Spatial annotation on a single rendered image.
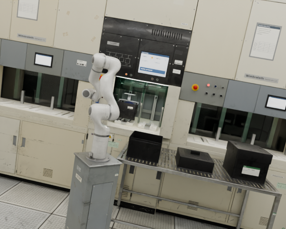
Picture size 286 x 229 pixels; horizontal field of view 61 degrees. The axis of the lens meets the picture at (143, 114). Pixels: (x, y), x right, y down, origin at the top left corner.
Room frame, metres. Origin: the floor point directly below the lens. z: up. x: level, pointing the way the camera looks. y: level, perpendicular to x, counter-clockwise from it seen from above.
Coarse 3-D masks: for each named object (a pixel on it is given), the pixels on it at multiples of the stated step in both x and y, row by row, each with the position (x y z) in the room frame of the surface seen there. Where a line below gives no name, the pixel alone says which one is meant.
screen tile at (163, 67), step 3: (156, 57) 2.48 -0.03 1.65; (159, 57) 2.47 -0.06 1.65; (156, 60) 2.48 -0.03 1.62; (159, 60) 2.47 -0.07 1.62; (162, 60) 2.47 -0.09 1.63; (165, 63) 2.47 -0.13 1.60; (153, 66) 2.48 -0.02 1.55; (156, 66) 2.48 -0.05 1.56; (159, 66) 2.47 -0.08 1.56; (162, 66) 2.47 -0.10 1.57; (165, 66) 2.47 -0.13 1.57; (162, 69) 2.47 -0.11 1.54; (165, 69) 2.47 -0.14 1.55
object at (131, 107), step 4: (128, 96) 2.78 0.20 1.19; (120, 100) 2.84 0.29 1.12; (128, 100) 2.79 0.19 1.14; (120, 104) 2.70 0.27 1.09; (124, 104) 2.70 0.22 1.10; (128, 104) 2.70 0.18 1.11; (132, 104) 2.69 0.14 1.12; (136, 104) 2.88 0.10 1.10; (120, 108) 2.70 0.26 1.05; (124, 108) 2.70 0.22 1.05; (128, 108) 2.69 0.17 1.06; (132, 108) 2.69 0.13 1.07; (136, 108) 2.76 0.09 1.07; (120, 112) 2.70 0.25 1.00; (124, 112) 2.70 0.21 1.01; (128, 112) 2.69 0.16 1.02; (132, 112) 2.69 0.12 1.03; (136, 112) 2.83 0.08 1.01; (120, 116) 2.70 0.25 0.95; (124, 116) 2.70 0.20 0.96; (128, 116) 2.69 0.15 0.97; (132, 116) 2.69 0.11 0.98
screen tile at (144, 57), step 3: (144, 57) 2.49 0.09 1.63; (147, 57) 2.48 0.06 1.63; (150, 57) 2.48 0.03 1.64; (153, 57) 2.48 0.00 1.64; (141, 60) 2.49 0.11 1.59; (150, 60) 2.48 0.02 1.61; (141, 63) 2.49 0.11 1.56; (144, 63) 2.49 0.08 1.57; (147, 63) 2.48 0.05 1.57; (150, 63) 2.48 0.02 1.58; (147, 66) 2.48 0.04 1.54; (150, 66) 2.48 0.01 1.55
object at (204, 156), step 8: (184, 152) 2.05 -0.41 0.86; (192, 152) 2.04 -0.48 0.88; (200, 152) 2.14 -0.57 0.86; (176, 160) 2.07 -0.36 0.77; (184, 160) 1.91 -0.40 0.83; (192, 160) 1.91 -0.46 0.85; (200, 160) 1.90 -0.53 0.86; (208, 160) 1.94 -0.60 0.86; (184, 168) 1.91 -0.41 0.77; (192, 168) 1.91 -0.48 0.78; (200, 168) 1.90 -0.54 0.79; (208, 168) 1.90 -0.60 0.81
